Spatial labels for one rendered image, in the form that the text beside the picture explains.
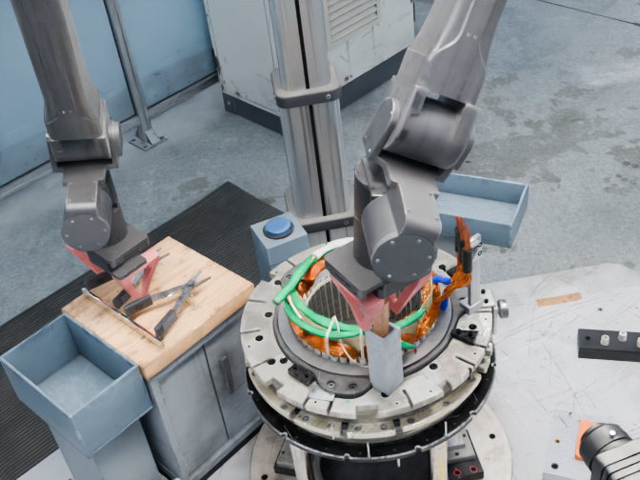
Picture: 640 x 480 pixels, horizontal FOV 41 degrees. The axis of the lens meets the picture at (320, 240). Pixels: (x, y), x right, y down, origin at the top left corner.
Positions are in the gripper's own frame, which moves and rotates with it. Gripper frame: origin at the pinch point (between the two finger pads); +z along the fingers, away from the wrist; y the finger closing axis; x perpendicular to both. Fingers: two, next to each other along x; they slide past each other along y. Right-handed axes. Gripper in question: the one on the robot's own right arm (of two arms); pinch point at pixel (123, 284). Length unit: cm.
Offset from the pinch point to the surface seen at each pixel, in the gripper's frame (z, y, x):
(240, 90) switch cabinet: 99, -160, 158
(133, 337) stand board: 1.7, 7.9, -4.9
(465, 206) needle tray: 6, 25, 48
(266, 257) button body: 7.8, 5.8, 21.7
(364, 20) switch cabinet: 78, -128, 203
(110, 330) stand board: 1.8, 4.1, -5.9
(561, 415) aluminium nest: 28, 51, 37
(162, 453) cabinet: 23.5, 9.6, -7.4
